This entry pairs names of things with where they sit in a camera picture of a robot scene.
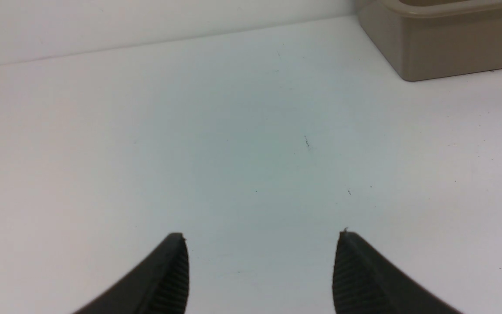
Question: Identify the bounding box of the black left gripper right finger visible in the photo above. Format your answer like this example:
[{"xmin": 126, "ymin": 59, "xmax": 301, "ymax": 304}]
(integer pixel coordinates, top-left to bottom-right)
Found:
[{"xmin": 332, "ymin": 230, "xmax": 458, "ymax": 314}]

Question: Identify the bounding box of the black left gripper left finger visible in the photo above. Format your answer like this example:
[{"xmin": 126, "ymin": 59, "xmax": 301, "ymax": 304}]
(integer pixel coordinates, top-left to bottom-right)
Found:
[{"xmin": 76, "ymin": 232, "xmax": 190, "ymax": 314}]

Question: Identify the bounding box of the tan plastic bin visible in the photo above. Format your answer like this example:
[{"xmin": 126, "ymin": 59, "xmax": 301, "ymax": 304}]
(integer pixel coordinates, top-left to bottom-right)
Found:
[{"xmin": 354, "ymin": 0, "xmax": 502, "ymax": 82}]

